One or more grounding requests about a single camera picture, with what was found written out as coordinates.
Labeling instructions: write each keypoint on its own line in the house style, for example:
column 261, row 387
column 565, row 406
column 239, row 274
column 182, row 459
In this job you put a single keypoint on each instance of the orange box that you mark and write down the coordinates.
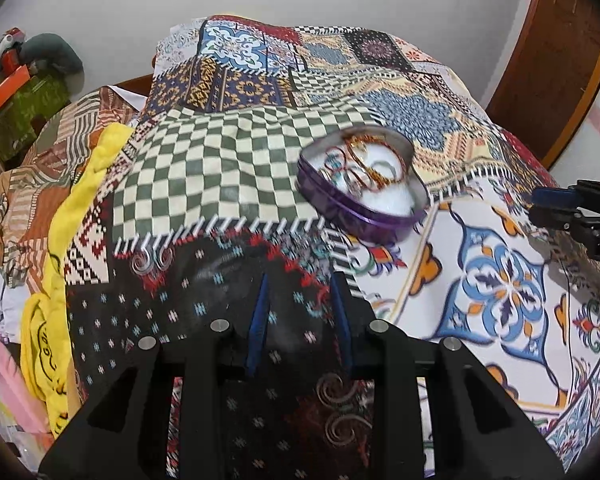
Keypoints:
column 7, row 89

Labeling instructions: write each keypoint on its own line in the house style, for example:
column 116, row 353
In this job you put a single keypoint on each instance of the wooden bed frame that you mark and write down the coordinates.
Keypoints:
column 132, row 84

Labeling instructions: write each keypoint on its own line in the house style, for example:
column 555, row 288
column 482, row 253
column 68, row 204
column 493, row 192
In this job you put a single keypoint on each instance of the white floral bedsheet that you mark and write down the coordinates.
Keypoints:
column 180, row 37

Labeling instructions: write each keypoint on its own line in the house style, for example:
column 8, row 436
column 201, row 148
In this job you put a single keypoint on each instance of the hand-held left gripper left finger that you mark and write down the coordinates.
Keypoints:
column 257, row 325

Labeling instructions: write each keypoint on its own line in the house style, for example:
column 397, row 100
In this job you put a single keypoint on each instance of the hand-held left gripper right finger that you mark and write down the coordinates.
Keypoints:
column 341, row 320

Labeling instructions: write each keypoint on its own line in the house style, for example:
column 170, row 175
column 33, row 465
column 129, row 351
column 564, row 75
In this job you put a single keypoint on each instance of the green patterned box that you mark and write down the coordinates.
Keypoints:
column 25, row 107

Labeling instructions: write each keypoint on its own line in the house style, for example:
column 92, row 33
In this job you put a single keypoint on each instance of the patchwork patterned blanket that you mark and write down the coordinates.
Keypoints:
column 330, row 160

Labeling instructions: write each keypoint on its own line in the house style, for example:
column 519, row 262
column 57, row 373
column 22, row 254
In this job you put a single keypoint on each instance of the grey plush cloth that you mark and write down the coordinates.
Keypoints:
column 52, row 55

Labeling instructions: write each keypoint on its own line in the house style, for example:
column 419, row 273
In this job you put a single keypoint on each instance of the yellow printed cloth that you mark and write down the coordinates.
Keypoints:
column 70, row 280

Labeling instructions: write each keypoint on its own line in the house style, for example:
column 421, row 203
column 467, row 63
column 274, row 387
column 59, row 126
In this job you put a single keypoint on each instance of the wooden door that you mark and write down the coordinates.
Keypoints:
column 550, row 60

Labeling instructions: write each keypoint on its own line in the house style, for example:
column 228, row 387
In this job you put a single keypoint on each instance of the pile of household clutter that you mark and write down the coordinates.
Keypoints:
column 0, row 55

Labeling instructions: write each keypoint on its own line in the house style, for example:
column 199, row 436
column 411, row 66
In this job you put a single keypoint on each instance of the pink cloth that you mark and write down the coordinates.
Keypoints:
column 7, row 375

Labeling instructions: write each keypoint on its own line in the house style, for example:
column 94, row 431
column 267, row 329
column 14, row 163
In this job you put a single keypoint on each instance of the brown striped cloth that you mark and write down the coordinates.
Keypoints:
column 45, row 160

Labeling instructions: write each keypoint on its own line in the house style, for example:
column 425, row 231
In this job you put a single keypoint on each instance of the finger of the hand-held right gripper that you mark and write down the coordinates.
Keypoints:
column 550, row 219
column 552, row 197

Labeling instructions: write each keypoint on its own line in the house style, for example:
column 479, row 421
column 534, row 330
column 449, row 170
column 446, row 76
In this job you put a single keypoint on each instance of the purple heart-shaped tin box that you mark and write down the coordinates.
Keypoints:
column 365, row 205

